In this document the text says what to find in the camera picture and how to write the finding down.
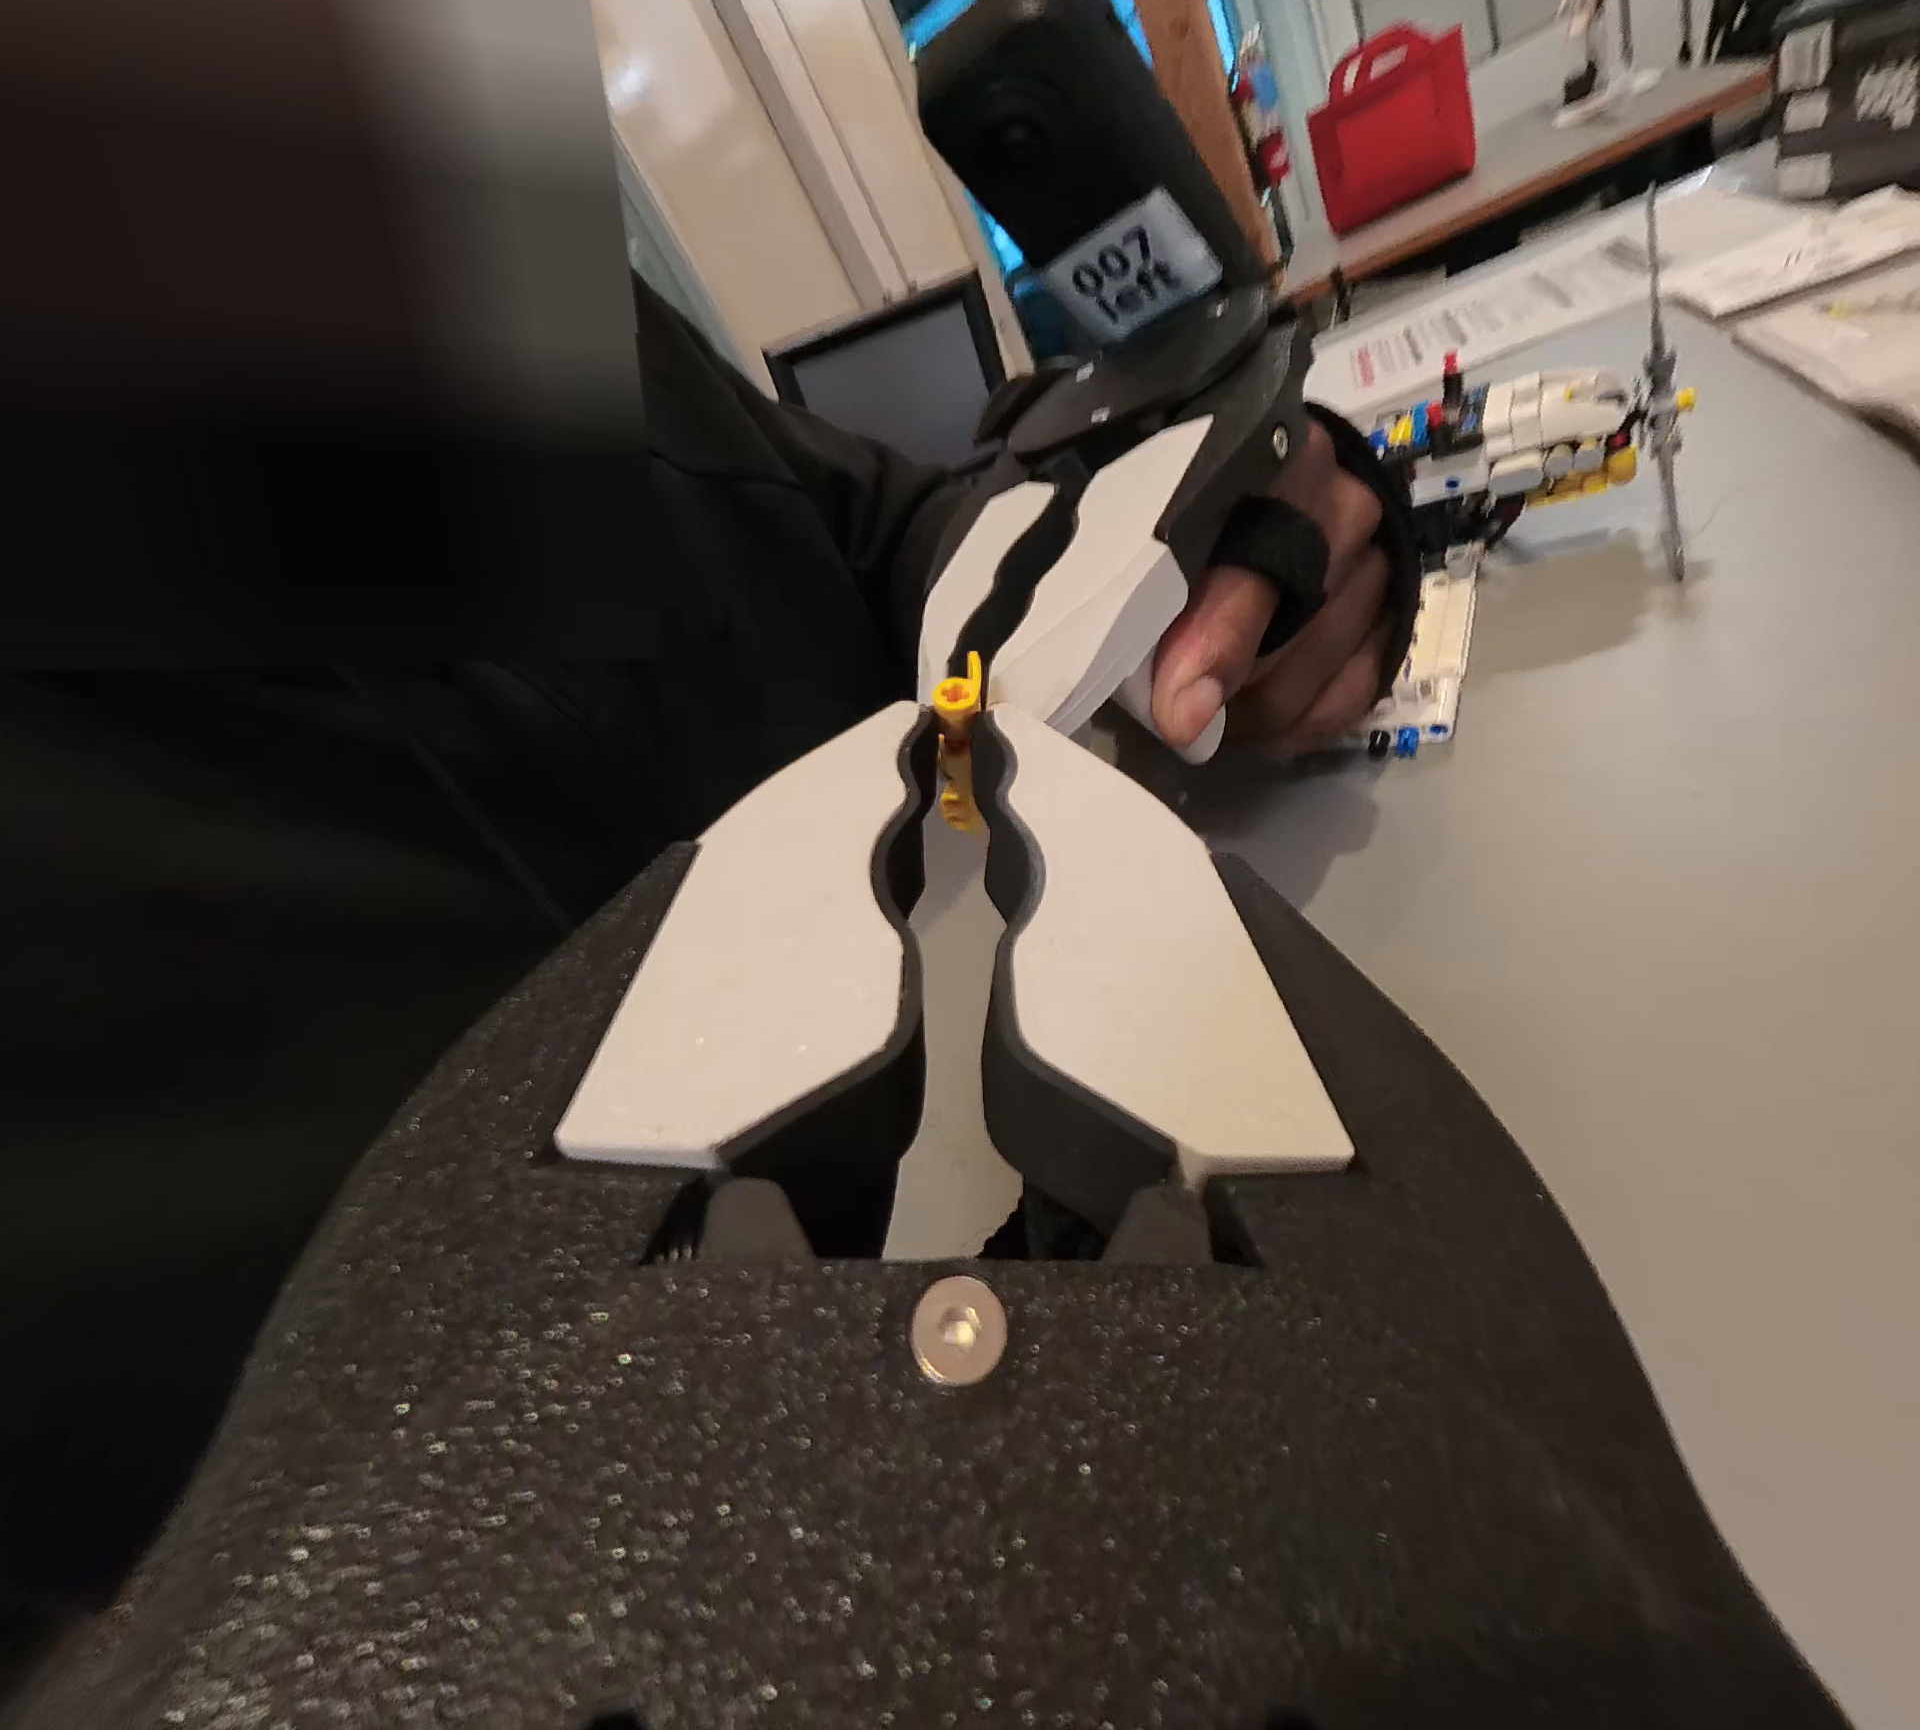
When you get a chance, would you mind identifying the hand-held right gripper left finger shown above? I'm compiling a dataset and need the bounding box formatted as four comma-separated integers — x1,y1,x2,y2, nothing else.
553,697,922,1173

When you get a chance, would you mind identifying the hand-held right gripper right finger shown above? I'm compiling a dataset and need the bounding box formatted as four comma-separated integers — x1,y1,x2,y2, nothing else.
983,716,1363,1192

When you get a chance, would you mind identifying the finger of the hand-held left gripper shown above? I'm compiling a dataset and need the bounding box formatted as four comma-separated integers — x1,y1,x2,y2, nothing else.
917,480,1060,704
993,415,1217,732

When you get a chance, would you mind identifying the small yellow toy brick piece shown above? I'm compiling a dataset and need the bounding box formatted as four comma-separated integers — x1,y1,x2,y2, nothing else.
928,651,993,830

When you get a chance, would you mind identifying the person's left forearm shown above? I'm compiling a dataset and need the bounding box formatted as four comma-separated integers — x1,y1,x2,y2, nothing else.
631,274,1042,848

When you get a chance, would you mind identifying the person's left hand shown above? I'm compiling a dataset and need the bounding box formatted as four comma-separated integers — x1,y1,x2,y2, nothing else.
1152,419,1389,758

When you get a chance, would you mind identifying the dark monitor screen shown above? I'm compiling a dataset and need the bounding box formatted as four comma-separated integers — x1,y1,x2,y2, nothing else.
762,274,1008,473

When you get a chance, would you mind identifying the wooden board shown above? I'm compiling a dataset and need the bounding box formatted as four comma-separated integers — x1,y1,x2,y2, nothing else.
1076,0,1290,265

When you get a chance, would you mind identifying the red tote bag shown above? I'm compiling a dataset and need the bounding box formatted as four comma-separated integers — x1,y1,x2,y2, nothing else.
1308,22,1475,237

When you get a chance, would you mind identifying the instruction sheet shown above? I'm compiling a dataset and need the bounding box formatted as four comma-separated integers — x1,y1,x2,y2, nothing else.
1308,211,1713,415

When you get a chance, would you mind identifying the white toy brick model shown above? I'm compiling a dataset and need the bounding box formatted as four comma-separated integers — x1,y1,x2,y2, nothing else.
1358,350,1703,758

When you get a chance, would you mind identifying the thin grey metal stand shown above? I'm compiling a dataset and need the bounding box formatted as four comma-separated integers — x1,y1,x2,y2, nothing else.
1632,181,1703,581

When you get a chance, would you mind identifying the stack of printed papers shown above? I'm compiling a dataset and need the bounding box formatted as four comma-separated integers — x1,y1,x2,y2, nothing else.
1656,181,1920,462

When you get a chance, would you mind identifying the black storage box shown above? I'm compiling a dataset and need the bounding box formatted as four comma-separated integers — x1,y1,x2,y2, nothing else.
1769,0,1920,208

